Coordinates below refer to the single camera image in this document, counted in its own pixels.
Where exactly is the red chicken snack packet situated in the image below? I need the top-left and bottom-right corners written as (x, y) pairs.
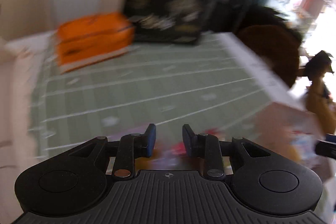
top-left (153, 128), bottom-right (222, 159)

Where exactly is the pink storage box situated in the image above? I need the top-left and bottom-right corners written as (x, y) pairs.
top-left (215, 33), bottom-right (324, 167)

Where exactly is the orange gift box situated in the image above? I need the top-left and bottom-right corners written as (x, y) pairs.
top-left (54, 12), bottom-right (134, 73)

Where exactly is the tan chair with black jacket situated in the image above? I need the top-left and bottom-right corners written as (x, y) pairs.
top-left (304, 51), bottom-right (335, 135)

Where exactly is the brown plush chair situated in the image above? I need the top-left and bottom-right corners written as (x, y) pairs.
top-left (238, 25), bottom-right (299, 88)

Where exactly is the black plum gift box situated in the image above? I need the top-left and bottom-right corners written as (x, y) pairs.
top-left (123, 0), bottom-right (209, 45)

